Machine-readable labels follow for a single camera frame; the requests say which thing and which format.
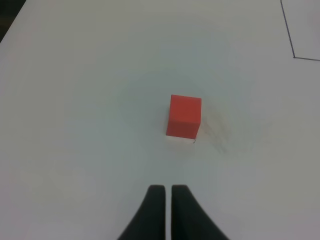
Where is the red cube block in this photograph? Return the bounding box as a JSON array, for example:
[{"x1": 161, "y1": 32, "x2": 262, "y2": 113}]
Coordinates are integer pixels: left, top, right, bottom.
[{"x1": 166, "y1": 94, "x2": 202, "y2": 140}]

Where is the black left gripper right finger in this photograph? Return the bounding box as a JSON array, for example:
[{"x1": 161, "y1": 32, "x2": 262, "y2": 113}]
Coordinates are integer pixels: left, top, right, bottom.
[{"x1": 171, "y1": 185, "x2": 228, "y2": 240}]

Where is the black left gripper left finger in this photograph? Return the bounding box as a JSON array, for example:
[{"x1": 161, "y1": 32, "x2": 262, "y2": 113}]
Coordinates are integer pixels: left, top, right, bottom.
[{"x1": 118, "y1": 185, "x2": 166, "y2": 240}]

